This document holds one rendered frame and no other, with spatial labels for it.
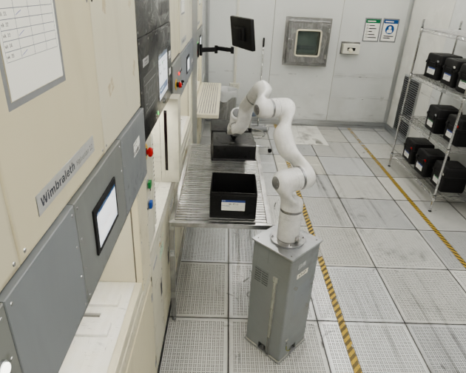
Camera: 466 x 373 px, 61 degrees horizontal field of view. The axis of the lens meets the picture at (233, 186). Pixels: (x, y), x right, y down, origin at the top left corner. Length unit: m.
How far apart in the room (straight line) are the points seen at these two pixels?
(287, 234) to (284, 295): 0.33
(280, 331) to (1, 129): 2.00
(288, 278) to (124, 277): 0.86
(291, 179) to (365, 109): 5.08
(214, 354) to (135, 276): 1.01
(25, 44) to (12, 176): 0.21
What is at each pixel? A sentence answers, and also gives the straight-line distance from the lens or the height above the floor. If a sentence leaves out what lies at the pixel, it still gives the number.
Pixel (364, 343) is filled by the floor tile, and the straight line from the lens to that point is 2.85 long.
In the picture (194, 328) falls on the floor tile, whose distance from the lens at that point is 2.75.
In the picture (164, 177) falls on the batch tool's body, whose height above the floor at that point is 0.90.
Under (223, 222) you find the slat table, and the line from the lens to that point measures 2.33.
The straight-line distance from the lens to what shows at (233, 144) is 2.65.
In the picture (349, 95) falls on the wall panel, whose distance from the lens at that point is 6.82.
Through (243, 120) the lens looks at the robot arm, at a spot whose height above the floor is 1.29.
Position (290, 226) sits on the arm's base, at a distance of 2.12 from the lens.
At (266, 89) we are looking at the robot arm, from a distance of 2.15.
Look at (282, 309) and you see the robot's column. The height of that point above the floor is 0.41.
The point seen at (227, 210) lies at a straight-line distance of 2.34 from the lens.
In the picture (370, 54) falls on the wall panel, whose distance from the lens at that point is 6.78.
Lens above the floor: 1.98
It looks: 26 degrees down
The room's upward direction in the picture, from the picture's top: 3 degrees clockwise
